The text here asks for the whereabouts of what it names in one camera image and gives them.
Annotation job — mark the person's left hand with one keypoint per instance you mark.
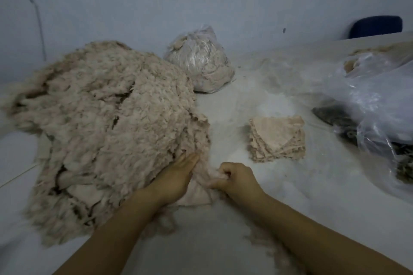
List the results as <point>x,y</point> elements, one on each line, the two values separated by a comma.
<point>171,181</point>

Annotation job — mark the person's right hand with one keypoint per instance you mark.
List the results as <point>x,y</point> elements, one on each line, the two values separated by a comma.
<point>240,182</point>

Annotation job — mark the beige fabric piece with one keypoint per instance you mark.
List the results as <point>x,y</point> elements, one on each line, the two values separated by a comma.
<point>201,191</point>

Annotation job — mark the stack of sorted beige pieces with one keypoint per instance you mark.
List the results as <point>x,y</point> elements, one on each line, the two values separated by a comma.
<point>277,137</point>

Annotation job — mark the large pile beige fabric scraps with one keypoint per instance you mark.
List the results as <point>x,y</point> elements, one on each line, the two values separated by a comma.
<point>110,117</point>

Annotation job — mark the person's left forearm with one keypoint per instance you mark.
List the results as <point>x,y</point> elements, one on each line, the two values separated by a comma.
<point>110,236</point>

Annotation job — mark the person's right forearm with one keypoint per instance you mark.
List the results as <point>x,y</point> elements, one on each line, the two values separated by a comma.
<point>329,239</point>

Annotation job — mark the beige fur pile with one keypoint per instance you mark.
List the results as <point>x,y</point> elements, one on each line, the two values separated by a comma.
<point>381,52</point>

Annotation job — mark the beige frayed thread scraps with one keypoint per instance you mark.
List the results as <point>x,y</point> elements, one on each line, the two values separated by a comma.
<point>274,252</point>

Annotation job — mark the clear bag of beige scraps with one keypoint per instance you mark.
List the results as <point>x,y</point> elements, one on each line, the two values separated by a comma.
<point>201,59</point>

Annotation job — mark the large clear plastic bag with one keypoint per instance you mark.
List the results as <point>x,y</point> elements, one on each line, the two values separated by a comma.
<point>381,97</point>

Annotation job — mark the blue chair back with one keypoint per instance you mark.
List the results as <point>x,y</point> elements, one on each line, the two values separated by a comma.
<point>375,26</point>

